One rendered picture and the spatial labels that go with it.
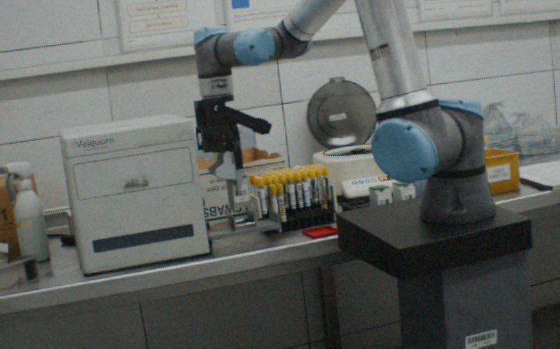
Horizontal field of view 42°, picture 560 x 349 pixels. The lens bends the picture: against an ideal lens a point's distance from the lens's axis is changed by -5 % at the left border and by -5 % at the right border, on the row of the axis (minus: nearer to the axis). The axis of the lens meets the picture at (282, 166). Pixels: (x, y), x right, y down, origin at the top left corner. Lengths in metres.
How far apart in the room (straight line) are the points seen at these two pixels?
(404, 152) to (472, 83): 1.36
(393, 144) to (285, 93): 1.07
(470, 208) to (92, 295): 0.78
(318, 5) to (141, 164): 0.49
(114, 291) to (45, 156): 0.73
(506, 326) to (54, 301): 0.91
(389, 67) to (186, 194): 0.55
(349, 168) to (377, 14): 0.80
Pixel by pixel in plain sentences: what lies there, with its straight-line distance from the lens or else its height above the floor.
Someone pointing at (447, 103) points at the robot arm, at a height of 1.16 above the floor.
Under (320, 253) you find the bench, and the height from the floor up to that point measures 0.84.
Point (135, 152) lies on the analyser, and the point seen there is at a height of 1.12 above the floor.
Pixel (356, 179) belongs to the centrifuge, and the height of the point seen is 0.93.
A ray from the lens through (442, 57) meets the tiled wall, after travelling 2.59.
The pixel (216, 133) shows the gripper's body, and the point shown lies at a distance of 1.65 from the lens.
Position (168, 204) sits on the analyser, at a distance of 1.63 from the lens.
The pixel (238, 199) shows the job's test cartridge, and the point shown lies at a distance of 1.69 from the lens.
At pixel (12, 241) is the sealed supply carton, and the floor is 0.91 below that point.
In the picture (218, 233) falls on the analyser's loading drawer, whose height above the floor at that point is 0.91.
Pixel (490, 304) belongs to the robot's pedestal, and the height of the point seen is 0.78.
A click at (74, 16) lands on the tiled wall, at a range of 2.24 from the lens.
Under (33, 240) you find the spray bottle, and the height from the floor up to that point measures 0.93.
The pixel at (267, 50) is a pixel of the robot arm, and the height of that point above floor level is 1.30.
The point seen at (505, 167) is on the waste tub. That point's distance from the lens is 2.00.
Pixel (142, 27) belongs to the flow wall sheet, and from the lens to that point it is 2.25.
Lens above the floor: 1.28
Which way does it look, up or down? 8 degrees down
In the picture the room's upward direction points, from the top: 7 degrees counter-clockwise
